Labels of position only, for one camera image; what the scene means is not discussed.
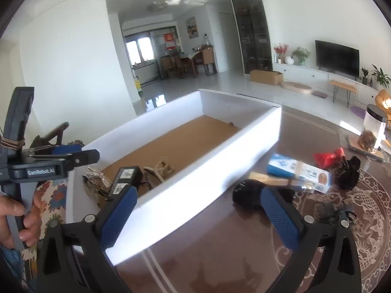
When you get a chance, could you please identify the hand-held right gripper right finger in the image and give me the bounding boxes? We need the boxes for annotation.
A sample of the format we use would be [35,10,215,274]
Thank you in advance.
[260,187,362,293]

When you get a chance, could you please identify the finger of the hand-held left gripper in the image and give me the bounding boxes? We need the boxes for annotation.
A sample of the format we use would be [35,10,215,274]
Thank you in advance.
[27,143,84,160]
[59,149,100,171]

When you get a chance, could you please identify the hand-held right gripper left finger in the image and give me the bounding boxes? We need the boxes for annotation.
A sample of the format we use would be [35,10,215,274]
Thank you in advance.
[37,185,139,293]

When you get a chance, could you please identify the black round case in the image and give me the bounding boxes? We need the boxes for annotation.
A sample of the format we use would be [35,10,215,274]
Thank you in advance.
[232,179,266,209]

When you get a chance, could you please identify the black box with white labels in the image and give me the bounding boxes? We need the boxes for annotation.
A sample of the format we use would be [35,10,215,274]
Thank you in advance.
[108,166,142,197]

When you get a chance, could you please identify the black hair claw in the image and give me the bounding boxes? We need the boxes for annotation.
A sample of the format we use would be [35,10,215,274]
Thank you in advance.
[318,204,358,225]

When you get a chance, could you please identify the blue and white carton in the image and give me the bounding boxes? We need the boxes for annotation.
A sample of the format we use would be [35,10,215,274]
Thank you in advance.
[266,153,332,194]

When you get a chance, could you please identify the silver bow hair clip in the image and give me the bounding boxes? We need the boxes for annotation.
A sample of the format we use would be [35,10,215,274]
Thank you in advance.
[143,158,175,187]

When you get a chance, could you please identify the white storage box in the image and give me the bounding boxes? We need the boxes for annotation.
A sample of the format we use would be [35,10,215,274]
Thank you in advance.
[65,88,282,266]

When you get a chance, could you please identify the person's left hand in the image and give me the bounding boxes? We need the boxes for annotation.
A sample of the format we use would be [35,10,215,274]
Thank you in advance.
[0,186,42,249]

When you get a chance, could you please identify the floral cloth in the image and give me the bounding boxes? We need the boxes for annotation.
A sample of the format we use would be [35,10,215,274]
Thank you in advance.
[23,178,68,260]

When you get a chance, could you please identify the red hair accessory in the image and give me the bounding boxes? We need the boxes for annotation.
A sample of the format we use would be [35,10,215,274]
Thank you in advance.
[314,147,346,168]

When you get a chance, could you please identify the black fluffy scrunchie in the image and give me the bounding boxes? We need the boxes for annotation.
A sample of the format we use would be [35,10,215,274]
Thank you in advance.
[337,156,361,190]

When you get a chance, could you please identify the wooden board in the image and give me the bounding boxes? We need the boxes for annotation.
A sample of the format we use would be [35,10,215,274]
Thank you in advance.
[347,134,391,162]

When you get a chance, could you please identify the clear jar with black lid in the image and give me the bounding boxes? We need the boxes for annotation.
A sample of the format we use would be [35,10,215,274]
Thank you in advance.
[358,104,387,153]

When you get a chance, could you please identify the round beige floor bed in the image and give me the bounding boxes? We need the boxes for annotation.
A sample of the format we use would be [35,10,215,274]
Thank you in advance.
[282,81,313,95]

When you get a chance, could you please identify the cardboard box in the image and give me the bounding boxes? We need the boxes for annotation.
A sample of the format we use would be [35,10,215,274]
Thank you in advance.
[250,69,283,86]

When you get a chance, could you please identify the wooden dining table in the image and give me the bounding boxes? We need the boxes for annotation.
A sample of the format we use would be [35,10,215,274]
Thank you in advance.
[180,52,204,78]

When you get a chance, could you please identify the wooden bench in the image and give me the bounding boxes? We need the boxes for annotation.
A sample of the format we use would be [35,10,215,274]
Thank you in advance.
[329,80,358,108]

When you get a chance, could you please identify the white television cabinet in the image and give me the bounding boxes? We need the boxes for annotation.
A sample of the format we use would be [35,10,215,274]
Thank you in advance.
[272,63,391,107]

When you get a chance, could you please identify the orange rocking chair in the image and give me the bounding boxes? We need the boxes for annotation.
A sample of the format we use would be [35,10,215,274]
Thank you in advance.
[375,89,391,110]

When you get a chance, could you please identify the brown dining chair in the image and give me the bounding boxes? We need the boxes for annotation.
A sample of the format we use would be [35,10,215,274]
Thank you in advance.
[202,45,218,76]

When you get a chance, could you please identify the bushy green potted plant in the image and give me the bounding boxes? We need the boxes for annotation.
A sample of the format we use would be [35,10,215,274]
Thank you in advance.
[292,47,311,66]

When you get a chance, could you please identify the red flower bouquet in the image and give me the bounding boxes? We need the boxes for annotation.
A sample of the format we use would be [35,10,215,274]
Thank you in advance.
[273,43,289,64]

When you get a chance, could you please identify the black television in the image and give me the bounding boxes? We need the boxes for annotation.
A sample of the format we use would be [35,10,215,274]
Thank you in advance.
[315,40,360,77]

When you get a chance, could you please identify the long-leaf green potted plant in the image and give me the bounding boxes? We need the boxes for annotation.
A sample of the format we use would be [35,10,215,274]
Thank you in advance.
[371,65,391,90]

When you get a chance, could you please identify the dark glass cabinet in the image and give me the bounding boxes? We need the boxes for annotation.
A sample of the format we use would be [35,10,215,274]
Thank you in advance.
[229,0,273,74]

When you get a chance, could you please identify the wall painting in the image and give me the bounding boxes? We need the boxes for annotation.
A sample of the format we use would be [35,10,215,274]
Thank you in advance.
[185,16,197,40]

